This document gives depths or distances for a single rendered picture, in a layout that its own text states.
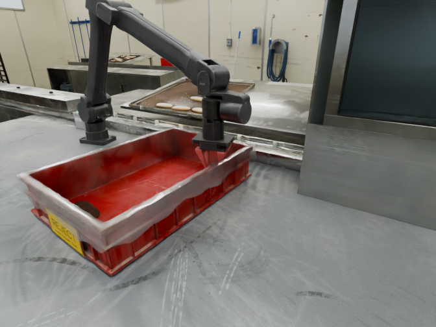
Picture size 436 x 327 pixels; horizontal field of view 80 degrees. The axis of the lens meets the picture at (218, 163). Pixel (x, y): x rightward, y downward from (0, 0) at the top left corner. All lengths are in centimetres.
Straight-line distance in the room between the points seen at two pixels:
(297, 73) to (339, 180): 411
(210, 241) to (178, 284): 11
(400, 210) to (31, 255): 75
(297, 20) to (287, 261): 442
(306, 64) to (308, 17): 66
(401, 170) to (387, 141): 7
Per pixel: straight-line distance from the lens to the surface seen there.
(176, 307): 45
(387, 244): 63
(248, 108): 64
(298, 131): 102
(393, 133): 64
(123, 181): 79
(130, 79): 445
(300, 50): 471
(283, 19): 482
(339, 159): 66
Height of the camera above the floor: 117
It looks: 24 degrees down
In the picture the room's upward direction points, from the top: straight up
